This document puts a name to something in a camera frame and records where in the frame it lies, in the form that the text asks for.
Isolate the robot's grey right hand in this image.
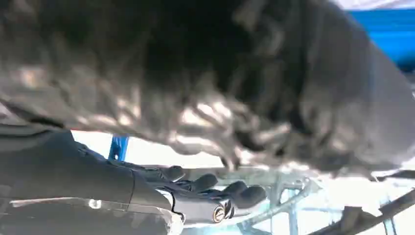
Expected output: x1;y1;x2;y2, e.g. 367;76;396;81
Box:
0;129;268;235

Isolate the robot's black right leg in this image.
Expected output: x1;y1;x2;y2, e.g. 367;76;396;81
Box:
0;0;415;172

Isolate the dark diagonal bar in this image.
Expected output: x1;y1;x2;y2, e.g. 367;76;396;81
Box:
308;189;415;235

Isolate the blue panel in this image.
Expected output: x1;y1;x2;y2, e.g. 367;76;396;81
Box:
347;8;415;71

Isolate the blue metal post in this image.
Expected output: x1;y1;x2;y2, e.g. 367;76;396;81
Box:
108;134;130;162

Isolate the pale steel frame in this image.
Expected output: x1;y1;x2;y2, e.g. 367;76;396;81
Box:
183;167;399;235

